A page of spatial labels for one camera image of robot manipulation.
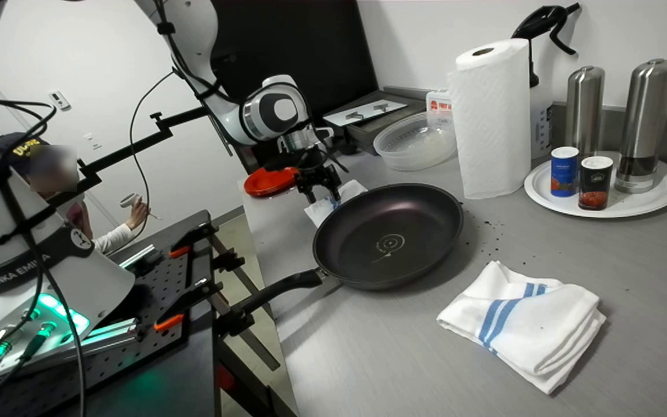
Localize black breadboard table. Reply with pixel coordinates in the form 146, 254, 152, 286
0, 210, 224, 417

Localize dark nonstick frying pan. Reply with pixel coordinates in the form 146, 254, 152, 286
221, 181, 465, 337

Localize white paper towel roll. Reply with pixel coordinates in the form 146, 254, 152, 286
452, 37, 535, 203

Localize round white plate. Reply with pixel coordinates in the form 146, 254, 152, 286
521, 159, 667, 222

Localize blue white spice jar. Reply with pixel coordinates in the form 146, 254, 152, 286
549, 144, 580, 199

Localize small white wall switch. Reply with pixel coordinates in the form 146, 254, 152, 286
47, 88, 74, 113

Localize orange red plate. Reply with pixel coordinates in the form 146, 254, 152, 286
243, 164, 302, 199

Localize short steel grinder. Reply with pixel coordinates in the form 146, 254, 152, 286
563, 66, 607, 159

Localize tall steel grinder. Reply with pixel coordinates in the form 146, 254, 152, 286
614, 57, 667, 196

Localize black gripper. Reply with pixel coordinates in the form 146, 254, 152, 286
283, 144, 345, 205

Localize black box device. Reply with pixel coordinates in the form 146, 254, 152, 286
330, 91, 430, 155

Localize person in white shirt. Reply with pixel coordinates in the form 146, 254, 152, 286
19, 148, 152, 260

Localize orange clamp handle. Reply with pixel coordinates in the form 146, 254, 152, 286
165, 244, 194, 263
151, 311, 187, 337

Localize large black panel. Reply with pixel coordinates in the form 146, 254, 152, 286
213, 0, 381, 126

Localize red clamp handle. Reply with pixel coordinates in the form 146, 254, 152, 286
214, 365, 236, 395

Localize large clear plastic bowl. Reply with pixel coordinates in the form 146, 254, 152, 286
370, 109, 461, 174

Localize white light bar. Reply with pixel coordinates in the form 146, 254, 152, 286
115, 241, 158, 272

